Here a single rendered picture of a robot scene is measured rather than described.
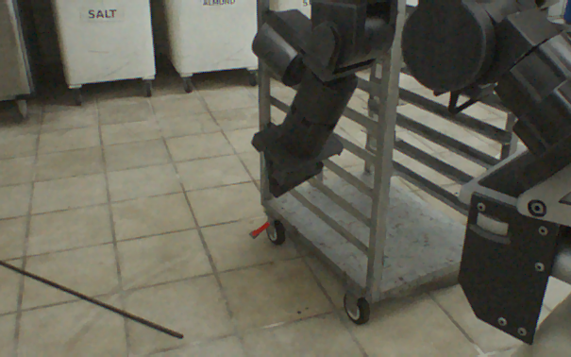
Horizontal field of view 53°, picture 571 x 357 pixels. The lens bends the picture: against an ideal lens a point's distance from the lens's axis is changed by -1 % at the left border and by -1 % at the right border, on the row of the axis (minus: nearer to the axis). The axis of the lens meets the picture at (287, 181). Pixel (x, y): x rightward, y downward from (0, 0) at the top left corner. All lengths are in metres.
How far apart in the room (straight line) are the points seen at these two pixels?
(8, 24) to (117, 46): 0.61
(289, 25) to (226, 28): 2.92
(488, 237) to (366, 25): 0.27
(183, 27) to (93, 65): 0.55
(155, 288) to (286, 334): 0.46
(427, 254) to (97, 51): 2.32
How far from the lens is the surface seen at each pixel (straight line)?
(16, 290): 2.03
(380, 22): 0.60
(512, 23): 0.48
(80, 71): 3.52
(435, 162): 1.94
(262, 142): 0.67
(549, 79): 0.48
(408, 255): 1.77
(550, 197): 0.50
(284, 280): 1.88
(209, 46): 3.56
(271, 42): 0.65
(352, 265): 1.70
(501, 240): 0.68
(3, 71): 3.26
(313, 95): 0.62
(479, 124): 1.77
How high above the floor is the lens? 1.12
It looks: 27 degrees down
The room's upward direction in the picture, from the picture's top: straight up
